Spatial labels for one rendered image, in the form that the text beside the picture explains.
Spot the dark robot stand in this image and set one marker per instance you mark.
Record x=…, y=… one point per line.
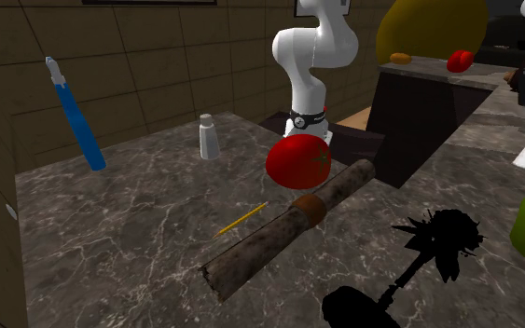
x=357, y=141

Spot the blue tube with white tip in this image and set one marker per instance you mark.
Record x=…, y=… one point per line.
x=80, y=127

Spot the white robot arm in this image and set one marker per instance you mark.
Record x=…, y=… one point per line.
x=316, y=45

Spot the dark counter block grey top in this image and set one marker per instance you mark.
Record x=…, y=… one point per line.
x=416, y=122

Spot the yellow pencil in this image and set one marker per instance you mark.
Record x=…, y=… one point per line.
x=241, y=219

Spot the white salt shaker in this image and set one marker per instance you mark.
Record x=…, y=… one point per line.
x=208, y=141

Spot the red tomato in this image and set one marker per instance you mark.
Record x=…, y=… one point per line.
x=296, y=161

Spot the large yellow round object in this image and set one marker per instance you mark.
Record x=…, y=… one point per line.
x=430, y=27

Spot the black spiky plant in pot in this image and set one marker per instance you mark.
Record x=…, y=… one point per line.
x=448, y=236

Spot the grey roll with brown band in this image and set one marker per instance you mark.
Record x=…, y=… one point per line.
x=262, y=245

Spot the small red round object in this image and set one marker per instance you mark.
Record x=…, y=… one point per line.
x=460, y=61

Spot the small orange oval object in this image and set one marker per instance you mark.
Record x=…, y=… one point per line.
x=400, y=58

